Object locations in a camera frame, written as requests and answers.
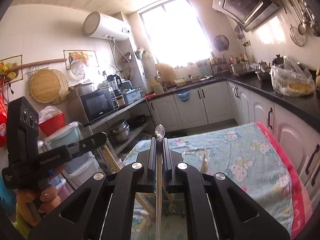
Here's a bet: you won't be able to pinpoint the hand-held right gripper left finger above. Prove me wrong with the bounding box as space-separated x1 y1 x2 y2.
27 137 157 240

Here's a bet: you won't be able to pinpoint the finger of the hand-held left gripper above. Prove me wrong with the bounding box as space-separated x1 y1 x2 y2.
66 131 107 159

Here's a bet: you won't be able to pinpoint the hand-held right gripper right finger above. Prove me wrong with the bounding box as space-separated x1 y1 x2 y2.
162 137 291 240

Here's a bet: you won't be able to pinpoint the long bamboo chopsticks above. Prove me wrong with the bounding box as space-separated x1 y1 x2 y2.
135 192 153 215
100 138 122 174

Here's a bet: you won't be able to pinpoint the short chopstick pair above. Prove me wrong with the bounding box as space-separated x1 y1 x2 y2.
200 152 211 174
154 124 167 240

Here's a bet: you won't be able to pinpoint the person's left forearm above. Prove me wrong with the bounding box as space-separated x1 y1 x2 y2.
15 202 34 239

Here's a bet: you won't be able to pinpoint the row of hanging kitchen utensils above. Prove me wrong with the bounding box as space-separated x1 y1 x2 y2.
277 0 320 47

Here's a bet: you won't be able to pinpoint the person's left hand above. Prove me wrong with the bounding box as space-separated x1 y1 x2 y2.
16 165 66 227

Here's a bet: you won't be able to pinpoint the pastel plastic drawer cabinet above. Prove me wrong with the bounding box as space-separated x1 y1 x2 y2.
44 122 100 189

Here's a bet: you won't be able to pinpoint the steel shelf table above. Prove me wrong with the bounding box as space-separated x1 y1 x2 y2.
84 97 153 157

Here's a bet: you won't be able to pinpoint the red plastic basin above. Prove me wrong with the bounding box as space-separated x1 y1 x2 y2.
38 112 66 136

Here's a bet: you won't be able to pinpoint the black microwave oven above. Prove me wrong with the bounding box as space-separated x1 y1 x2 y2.
79 87 120 125

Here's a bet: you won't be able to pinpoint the red plastic bag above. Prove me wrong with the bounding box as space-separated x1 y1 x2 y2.
0 80 8 148

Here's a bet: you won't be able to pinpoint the black frying pan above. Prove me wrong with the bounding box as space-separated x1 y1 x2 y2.
127 114 153 128

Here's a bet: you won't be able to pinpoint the white plastic bag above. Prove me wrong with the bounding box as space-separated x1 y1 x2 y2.
38 105 63 122

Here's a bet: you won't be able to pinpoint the blue plastic object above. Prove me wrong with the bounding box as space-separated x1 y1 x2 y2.
0 187 16 217

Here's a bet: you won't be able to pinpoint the cardboard box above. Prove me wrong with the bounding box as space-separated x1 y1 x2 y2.
65 82 95 101

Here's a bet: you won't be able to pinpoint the woven round mat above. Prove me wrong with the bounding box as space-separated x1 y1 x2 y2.
51 69 71 105

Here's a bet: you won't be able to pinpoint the light blue storage box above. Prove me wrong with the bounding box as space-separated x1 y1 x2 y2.
122 87 146 105

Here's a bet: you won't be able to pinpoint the blender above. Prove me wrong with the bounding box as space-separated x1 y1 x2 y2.
106 74 123 98

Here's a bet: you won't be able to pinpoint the round wooden board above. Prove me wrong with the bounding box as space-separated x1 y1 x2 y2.
29 69 61 103

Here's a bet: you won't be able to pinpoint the cartoon printed tablecloth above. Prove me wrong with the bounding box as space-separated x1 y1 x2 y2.
124 124 297 240

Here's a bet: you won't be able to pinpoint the white round lid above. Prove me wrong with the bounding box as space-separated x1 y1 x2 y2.
70 59 87 81

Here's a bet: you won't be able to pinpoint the white base cabinets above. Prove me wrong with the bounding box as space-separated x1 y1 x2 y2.
147 80 320 207

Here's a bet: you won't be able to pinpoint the wooden rolling pin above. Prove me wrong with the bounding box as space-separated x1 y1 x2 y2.
10 58 68 71

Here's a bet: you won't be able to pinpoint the yellowish plastic jug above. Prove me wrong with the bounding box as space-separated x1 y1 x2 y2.
155 62 176 81

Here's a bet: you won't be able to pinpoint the white water heater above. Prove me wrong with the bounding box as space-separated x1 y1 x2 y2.
82 11 132 41

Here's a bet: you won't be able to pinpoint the steel cooking pot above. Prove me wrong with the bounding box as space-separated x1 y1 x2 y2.
254 60 272 81

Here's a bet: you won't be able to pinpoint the window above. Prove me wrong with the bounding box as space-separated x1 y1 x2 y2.
139 0 213 67

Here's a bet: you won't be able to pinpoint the black kitchen countertop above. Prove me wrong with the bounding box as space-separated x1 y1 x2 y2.
146 76 320 128

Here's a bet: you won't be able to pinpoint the clear plastic bag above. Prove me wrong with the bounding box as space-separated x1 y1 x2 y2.
270 56 315 97

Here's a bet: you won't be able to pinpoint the steel kettle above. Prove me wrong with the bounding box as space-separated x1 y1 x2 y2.
272 54 285 66

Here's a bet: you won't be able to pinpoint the black range hood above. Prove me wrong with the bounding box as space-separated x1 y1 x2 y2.
212 0 281 32

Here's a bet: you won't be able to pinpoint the fruit wall picture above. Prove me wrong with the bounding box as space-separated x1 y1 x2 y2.
0 54 23 83
63 49 97 71

